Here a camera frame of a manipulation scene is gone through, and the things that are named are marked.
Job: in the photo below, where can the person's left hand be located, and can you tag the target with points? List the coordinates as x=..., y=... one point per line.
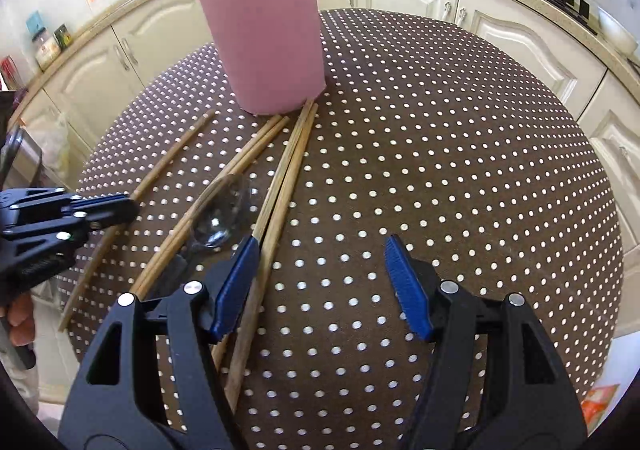
x=20, y=325

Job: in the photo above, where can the brown polka-dot tablecloth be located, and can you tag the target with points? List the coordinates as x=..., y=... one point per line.
x=425, y=155

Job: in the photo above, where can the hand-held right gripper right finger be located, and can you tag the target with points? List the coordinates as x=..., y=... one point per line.
x=407, y=285

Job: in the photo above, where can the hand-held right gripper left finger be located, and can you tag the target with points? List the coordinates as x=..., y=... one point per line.
x=237, y=282

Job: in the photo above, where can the bunch of wooden chopsticks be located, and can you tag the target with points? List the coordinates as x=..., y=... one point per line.
x=287, y=170

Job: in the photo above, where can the red utensil holder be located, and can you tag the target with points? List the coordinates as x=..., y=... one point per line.
x=7, y=72

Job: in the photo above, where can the glass jar beige contents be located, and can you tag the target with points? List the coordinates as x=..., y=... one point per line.
x=47, y=55

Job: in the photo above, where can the single wooden chopstick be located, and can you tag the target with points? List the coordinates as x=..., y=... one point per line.
x=173, y=153

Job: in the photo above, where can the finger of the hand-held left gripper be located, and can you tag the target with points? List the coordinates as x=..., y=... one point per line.
x=107, y=220
x=107, y=201

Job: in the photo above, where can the pink cup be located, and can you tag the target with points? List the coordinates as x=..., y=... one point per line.
x=265, y=40

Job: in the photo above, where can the silver metal spoon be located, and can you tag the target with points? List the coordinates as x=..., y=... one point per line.
x=220, y=220

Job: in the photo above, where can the white bowl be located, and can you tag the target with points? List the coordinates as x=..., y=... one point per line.
x=617, y=32

